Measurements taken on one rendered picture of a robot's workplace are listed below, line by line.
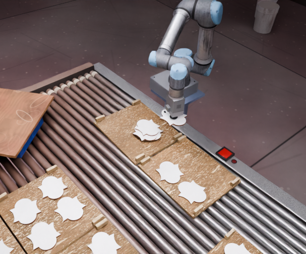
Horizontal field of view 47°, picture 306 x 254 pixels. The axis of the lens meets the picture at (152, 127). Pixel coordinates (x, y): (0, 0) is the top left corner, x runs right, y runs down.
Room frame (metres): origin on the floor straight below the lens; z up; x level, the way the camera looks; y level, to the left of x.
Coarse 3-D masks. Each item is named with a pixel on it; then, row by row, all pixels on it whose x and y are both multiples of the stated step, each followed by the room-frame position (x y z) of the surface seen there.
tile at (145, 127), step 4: (140, 120) 1.56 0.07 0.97; (144, 120) 1.56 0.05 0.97; (140, 124) 1.52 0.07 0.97; (144, 124) 1.53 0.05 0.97; (148, 124) 1.53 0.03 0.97; (152, 124) 1.53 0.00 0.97; (156, 124) 1.53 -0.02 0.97; (136, 128) 1.49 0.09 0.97; (140, 128) 1.49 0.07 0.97; (144, 128) 1.50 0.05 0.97; (148, 128) 1.50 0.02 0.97; (152, 128) 1.50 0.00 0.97; (156, 128) 1.50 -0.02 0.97; (144, 132) 1.46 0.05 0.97; (148, 132) 1.46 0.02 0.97; (152, 132) 1.47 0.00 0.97; (156, 132) 1.47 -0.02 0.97
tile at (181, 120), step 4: (168, 112) 1.45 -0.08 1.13; (164, 116) 1.42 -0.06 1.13; (168, 116) 1.42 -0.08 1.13; (180, 116) 1.42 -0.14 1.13; (184, 116) 1.42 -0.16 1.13; (164, 120) 1.39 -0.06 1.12; (168, 120) 1.39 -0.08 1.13; (172, 120) 1.39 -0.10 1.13; (176, 120) 1.39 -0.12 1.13; (180, 120) 1.39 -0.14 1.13; (184, 120) 1.39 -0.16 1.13; (172, 124) 1.36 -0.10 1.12; (176, 124) 1.36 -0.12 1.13; (180, 124) 1.36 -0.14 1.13
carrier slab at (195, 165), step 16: (176, 144) 1.41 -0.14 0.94; (192, 144) 1.42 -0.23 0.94; (160, 160) 1.28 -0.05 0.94; (176, 160) 1.29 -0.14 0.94; (192, 160) 1.30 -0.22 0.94; (208, 160) 1.30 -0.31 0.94; (192, 176) 1.19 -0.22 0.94; (208, 176) 1.19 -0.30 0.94; (224, 176) 1.20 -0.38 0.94; (176, 192) 1.08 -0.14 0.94; (208, 192) 1.09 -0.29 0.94; (224, 192) 1.10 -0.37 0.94; (192, 208) 0.99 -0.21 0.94
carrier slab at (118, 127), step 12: (132, 108) 1.71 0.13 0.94; (144, 108) 1.71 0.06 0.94; (108, 120) 1.58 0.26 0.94; (120, 120) 1.59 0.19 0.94; (132, 120) 1.59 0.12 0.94; (156, 120) 1.61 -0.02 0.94; (108, 132) 1.48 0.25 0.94; (120, 132) 1.49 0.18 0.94; (132, 132) 1.49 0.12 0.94; (168, 132) 1.51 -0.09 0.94; (120, 144) 1.39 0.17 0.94; (132, 144) 1.39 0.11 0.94; (144, 144) 1.40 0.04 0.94; (156, 144) 1.40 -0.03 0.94; (168, 144) 1.41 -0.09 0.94; (132, 156) 1.30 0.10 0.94
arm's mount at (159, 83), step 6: (162, 72) 2.10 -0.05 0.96; (168, 72) 2.10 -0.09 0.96; (150, 78) 2.02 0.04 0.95; (156, 78) 2.02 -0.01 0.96; (162, 78) 2.02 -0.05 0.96; (192, 78) 2.05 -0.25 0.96; (150, 84) 2.02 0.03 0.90; (156, 84) 1.98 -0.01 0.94; (162, 84) 1.95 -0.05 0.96; (168, 84) 1.96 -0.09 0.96; (192, 84) 1.98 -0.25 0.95; (156, 90) 1.97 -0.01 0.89; (162, 90) 1.93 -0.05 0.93; (168, 90) 1.89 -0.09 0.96; (186, 90) 1.93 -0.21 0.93; (192, 90) 1.98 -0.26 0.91; (162, 96) 1.93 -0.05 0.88; (186, 96) 1.94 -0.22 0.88
